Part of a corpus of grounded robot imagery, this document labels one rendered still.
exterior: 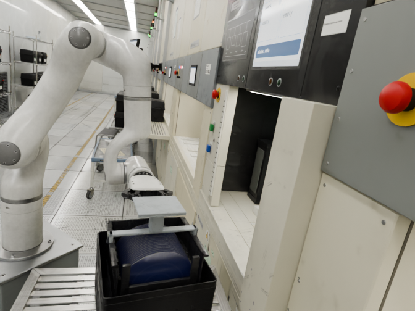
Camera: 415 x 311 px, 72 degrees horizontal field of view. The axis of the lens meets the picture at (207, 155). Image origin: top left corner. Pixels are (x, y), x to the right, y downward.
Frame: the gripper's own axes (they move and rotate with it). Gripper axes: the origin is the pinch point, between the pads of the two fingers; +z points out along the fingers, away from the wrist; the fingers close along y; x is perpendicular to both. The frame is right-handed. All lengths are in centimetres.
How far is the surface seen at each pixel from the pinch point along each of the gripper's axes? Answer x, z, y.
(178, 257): -8.5, 14.3, -4.7
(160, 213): 2.7, 11.9, 0.8
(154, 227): -3.0, 8.3, 0.8
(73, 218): -107, -187, 22
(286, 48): 46, 11, -26
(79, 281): -30.4, -8.3, 17.6
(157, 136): -27, -202, -50
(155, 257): -7.8, 14.3, 1.3
